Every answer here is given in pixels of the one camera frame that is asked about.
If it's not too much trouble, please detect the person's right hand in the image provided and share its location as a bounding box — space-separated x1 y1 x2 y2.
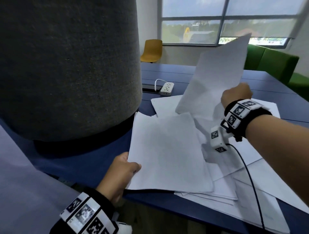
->
221 83 253 114

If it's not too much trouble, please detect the person's left hand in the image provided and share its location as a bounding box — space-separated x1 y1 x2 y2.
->
96 151 142 208

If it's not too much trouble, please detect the single white paper sheet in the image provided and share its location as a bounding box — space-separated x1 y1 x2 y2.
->
175 32 252 121

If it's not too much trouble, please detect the gathered white paper bundle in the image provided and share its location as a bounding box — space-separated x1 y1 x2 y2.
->
126 112 214 192

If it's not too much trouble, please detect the pile of white papers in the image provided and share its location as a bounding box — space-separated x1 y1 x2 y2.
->
151 95 309 234

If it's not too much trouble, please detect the person's right forearm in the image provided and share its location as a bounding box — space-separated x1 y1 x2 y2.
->
245 113 309 169

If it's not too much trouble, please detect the person's lavender shirt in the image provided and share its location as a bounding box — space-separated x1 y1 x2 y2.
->
0 125 82 234

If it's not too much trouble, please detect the right wristband with marker tiles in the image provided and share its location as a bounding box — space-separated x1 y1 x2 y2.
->
223 98 273 143

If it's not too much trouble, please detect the wristband with marker tiles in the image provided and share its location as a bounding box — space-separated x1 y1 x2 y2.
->
49 187 121 234
223 98 273 143

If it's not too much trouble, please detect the green sofa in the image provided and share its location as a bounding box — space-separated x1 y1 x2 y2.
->
244 44 309 96

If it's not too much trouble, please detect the left wristband with marker tiles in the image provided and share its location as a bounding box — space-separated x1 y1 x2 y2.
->
49 187 121 234

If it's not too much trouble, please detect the white power strip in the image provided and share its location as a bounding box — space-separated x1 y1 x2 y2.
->
160 82 175 96

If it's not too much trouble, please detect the large framed window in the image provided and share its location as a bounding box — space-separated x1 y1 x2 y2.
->
159 0 302 46

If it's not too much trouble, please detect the yellow chair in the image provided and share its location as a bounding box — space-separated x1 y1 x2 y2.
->
140 39 163 64

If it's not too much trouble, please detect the grey felt pillar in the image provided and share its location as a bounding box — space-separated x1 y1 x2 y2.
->
0 0 143 155

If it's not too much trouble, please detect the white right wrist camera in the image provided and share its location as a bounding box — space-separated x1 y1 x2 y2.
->
210 125 229 154

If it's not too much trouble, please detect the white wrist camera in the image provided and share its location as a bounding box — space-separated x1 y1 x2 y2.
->
116 220 133 234
210 125 229 154

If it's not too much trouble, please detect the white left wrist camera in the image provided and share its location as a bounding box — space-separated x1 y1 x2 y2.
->
116 220 133 234

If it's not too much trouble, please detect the black right camera cable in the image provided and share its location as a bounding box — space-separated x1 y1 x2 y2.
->
226 144 266 230

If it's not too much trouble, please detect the white power strip cord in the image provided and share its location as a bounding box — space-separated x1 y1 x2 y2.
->
154 79 167 91

